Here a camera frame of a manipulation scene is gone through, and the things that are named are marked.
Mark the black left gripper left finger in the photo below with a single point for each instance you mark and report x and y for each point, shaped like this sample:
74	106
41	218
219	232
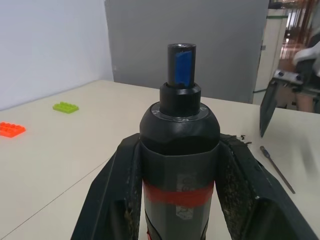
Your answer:
110	190

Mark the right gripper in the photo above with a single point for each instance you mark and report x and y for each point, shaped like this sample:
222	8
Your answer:
307	77

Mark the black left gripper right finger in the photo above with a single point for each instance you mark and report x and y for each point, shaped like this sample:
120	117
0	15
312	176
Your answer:
252	200

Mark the black electric screwdriver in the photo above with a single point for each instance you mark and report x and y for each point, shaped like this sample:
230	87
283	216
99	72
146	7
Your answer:
178	140

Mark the metal screwdriver bit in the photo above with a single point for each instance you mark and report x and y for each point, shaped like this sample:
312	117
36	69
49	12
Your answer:
276	168

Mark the black foam crumbs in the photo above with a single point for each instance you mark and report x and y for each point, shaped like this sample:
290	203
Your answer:
245	139

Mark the green toy brick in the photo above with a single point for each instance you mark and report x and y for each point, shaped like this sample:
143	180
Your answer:
65	107

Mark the grey partition panel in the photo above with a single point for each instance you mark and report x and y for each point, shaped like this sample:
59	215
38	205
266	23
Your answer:
190	30

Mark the orange toy brick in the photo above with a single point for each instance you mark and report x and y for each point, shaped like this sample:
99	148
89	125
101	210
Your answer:
10	129

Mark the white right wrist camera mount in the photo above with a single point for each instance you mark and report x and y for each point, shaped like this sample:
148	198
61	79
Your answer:
306	53

